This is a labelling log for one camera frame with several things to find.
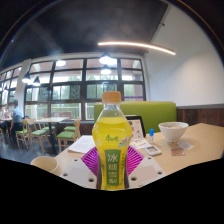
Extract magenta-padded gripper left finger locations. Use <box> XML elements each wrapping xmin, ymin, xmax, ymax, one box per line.
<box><xmin>59</xmin><ymin>146</ymin><xmax>100</xmax><ymax>190</ymax></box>

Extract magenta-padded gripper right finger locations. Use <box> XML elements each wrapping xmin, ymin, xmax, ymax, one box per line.
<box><xmin>126</xmin><ymin>145</ymin><xmax>167</xmax><ymax>189</ymax></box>

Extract yellow drink bottle orange cap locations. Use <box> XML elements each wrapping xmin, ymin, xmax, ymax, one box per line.
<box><xmin>91</xmin><ymin>91</ymin><xmax>133</xmax><ymax>191</ymax></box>

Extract small white flat device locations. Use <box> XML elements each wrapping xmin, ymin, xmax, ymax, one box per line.
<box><xmin>144</xmin><ymin>144</ymin><xmax>163</xmax><ymax>157</ymax></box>

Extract white paper sheets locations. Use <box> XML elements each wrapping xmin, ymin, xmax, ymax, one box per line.
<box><xmin>67</xmin><ymin>134</ymin><xmax>97</xmax><ymax>155</ymax></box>

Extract white mug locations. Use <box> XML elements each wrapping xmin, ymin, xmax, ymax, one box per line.
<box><xmin>30</xmin><ymin>155</ymin><xmax>63</xmax><ymax>177</ymax></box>

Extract small blue-capped bottle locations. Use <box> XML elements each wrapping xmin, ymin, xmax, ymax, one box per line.
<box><xmin>148</xmin><ymin>128</ymin><xmax>155</xmax><ymax>144</ymax></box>

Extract wooden chairs with green seats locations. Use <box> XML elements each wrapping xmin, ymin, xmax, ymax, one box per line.
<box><xmin>14</xmin><ymin>117</ymin><xmax>82</xmax><ymax>153</ymax></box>

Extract paper napkin with card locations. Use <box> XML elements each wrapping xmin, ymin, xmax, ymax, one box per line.
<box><xmin>170</xmin><ymin>139</ymin><xmax>195</xmax><ymax>157</ymax></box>

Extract white bowl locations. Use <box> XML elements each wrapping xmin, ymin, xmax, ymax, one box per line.
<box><xmin>157</xmin><ymin>121</ymin><xmax>190</xmax><ymax>143</ymax></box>

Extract green upholstered bench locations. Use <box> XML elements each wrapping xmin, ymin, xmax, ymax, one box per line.
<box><xmin>93</xmin><ymin>101</ymin><xmax>178</xmax><ymax>134</ymax></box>

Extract light wooden dining table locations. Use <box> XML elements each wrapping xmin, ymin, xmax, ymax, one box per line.
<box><xmin>34</xmin><ymin>116</ymin><xmax>71</xmax><ymax>154</ymax></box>

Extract person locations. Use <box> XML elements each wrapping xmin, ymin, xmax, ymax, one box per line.
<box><xmin>9</xmin><ymin>99</ymin><xmax>24</xmax><ymax>134</ymax></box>

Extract black pendant lamps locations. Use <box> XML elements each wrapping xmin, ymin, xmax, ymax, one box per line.
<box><xmin>21</xmin><ymin>51</ymin><xmax>118</xmax><ymax>88</ymax></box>

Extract long linear ceiling light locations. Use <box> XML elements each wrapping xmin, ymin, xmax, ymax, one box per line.
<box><xmin>97</xmin><ymin>40</ymin><xmax>177</xmax><ymax>56</ymax></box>

